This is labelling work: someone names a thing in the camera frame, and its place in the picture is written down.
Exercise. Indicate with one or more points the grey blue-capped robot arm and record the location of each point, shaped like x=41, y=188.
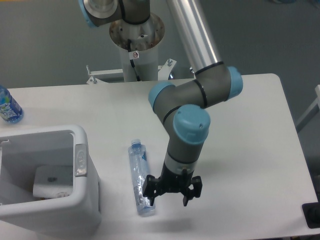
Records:
x=181, y=109

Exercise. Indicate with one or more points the white frame at right edge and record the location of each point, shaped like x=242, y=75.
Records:
x=310, y=112

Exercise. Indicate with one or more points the blue labelled water bottle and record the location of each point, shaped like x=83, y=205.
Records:
x=10, y=111

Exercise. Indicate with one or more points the black device at table edge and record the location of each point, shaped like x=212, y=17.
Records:
x=311, y=213

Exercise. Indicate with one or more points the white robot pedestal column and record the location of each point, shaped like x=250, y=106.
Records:
x=139, y=65

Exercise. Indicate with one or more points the crushed clear plastic bottle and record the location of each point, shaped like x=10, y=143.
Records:
x=139, y=168

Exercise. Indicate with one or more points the white plastic trash can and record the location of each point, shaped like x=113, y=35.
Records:
x=21, y=153

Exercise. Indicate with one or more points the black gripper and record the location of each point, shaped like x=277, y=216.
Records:
x=170, y=182

